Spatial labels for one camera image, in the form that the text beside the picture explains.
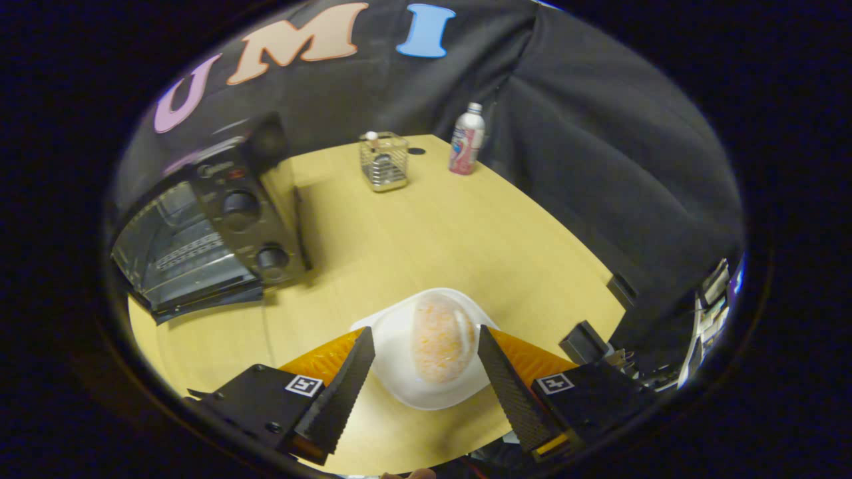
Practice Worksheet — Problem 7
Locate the black toaster oven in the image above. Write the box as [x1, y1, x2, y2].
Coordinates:
[110, 113, 311, 325]

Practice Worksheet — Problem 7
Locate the black table clamp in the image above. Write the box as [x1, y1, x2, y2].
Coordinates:
[606, 273, 638, 310]

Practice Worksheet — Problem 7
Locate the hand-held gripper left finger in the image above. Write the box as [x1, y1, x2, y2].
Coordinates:
[183, 327, 375, 466]

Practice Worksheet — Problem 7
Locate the white square plate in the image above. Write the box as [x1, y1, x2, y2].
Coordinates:
[351, 287, 500, 410]

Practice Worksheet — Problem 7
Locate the metal wire basket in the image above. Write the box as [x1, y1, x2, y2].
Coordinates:
[359, 131, 409, 193]

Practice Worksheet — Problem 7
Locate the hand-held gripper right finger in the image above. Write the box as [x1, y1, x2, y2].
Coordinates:
[477, 325, 660, 462]

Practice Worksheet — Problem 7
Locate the pink and white drink bottle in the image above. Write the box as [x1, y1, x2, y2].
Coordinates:
[449, 102, 486, 176]

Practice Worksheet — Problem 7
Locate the round orange bread bun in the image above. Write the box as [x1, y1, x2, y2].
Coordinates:
[411, 295, 477, 385]

